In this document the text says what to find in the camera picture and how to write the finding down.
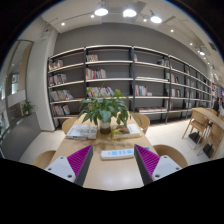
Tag grey shelf unit with books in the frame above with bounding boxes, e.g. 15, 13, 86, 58
46, 44, 221, 129

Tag book with photo cover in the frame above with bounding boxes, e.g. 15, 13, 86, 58
112, 123, 142, 138

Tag ceiling lights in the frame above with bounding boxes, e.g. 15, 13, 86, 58
59, 6, 208, 56

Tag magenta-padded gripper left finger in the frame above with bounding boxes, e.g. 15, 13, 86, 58
44, 144, 94, 187

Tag small potted floor plant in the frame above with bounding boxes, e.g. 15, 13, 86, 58
21, 99, 36, 116

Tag green plant in white pot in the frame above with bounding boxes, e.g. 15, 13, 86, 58
78, 87, 133, 135

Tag round-backed wooden chair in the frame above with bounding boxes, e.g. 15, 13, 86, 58
152, 144, 189, 169
61, 117, 79, 135
32, 149, 57, 170
132, 112, 151, 135

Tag white magazine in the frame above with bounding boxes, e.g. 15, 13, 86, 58
65, 124, 99, 140

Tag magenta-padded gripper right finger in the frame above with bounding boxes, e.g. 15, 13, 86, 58
134, 144, 183, 185

